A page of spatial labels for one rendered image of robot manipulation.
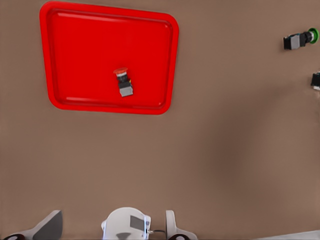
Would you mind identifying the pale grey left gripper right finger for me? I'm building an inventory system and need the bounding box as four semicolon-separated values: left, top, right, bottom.
165;210;198;240

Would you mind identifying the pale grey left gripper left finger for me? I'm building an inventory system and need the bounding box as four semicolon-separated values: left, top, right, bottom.
1;209;64;240

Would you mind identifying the red plastic tray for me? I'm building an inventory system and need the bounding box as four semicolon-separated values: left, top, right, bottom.
39;0;180;116

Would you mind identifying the red push-button switch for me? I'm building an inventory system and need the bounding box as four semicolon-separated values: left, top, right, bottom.
112;67;134;98

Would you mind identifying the black switch with white base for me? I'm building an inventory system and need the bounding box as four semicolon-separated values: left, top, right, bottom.
310;71;320;91

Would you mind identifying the green push-button switch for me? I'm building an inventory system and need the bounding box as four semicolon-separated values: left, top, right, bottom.
283;27;320;51

